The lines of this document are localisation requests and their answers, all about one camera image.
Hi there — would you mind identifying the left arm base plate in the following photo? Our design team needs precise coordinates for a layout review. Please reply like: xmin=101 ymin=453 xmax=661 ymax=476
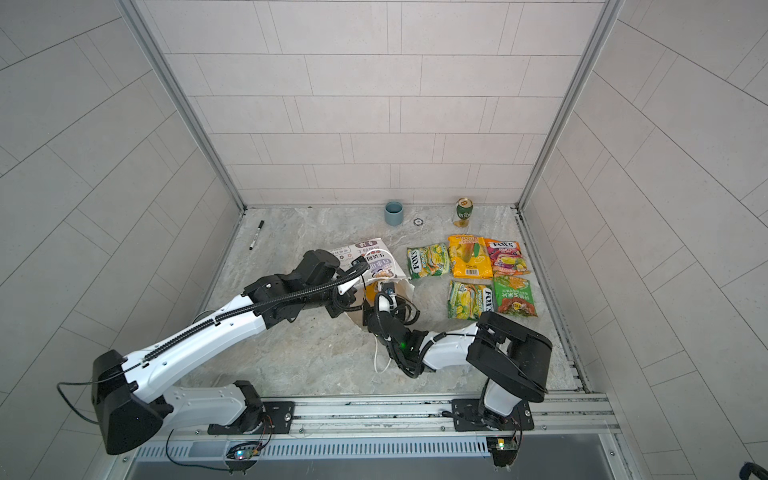
xmin=207 ymin=401 xmax=296 ymax=435

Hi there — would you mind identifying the left black cable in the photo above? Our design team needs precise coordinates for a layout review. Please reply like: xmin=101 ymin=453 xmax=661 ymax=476
xmin=56 ymin=380 xmax=100 ymax=427

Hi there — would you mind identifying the yellow candy snack bag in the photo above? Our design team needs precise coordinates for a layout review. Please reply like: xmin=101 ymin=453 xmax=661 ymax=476
xmin=448 ymin=235 xmax=493 ymax=280

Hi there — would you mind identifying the left controller board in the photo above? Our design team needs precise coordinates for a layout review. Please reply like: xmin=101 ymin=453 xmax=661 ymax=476
xmin=226 ymin=441 xmax=262 ymax=462

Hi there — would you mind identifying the pink candy snack bag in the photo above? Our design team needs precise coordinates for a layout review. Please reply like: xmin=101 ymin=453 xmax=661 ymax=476
xmin=484 ymin=238 xmax=531 ymax=276

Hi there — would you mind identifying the teal ceramic cup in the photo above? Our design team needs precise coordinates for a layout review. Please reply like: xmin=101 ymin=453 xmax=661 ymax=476
xmin=384 ymin=201 xmax=404 ymax=226

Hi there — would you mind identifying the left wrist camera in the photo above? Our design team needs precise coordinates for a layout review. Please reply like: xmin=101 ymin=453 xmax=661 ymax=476
xmin=336 ymin=256 xmax=370 ymax=295

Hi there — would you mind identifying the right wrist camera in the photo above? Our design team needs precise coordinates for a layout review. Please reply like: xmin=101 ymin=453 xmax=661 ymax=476
xmin=375 ymin=281 xmax=398 ymax=314

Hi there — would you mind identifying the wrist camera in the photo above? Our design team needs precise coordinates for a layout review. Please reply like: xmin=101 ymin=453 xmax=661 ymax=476
xmin=375 ymin=281 xmax=398 ymax=314
xmin=336 ymin=256 xmax=370 ymax=295

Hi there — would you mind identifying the controller board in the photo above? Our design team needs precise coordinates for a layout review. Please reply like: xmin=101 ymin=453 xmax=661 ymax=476
xmin=486 ymin=437 xmax=520 ymax=468
xmin=226 ymin=441 xmax=262 ymax=462

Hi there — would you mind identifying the green beverage can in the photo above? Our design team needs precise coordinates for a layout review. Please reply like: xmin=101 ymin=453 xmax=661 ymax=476
xmin=453 ymin=197 xmax=474 ymax=228

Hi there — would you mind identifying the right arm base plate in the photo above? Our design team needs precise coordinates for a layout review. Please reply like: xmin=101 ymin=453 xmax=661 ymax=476
xmin=442 ymin=398 xmax=535 ymax=432

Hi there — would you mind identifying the white printed paper bag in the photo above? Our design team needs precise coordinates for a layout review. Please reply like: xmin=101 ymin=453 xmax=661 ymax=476
xmin=327 ymin=238 xmax=416 ymax=374

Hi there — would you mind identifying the right controller board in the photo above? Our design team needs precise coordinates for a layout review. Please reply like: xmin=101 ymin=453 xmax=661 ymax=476
xmin=486 ymin=437 xmax=520 ymax=468

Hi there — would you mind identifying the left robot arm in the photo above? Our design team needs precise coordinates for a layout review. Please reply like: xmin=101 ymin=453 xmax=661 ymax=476
xmin=91 ymin=250 xmax=369 ymax=455

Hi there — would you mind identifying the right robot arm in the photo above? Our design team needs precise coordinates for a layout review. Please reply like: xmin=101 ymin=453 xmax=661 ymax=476
xmin=363 ymin=300 xmax=552 ymax=432

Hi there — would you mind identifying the green snack bag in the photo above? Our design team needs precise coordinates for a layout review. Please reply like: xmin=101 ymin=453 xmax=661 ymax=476
xmin=407 ymin=243 xmax=450 ymax=280
xmin=493 ymin=276 xmax=537 ymax=317
xmin=447 ymin=281 xmax=494 ymax=321

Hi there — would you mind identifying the black marker pen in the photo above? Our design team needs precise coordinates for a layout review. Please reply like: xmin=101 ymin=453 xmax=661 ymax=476
xmin=249 ymin=220 xmax=265 ymax=251

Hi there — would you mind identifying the aluminium mounting rail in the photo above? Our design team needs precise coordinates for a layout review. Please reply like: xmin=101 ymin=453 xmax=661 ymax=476
xmin=153 ymin=393 xmax=620 ymax=439

